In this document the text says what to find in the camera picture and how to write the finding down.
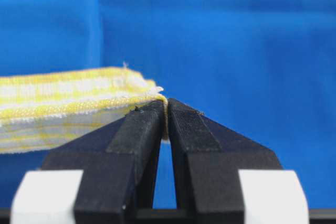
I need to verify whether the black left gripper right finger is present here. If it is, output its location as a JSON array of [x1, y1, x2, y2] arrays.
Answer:
[[167, 97, 309, 224]]

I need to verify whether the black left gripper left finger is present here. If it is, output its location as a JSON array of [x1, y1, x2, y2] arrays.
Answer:
[[10, 100, 165, 224]]

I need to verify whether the yellow checked towel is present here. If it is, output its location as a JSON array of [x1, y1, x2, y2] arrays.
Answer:
[[1, 67, 168, 154]]

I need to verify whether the blue table cloth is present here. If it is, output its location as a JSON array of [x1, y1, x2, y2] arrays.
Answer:
[[1, 0, 335, 208]]

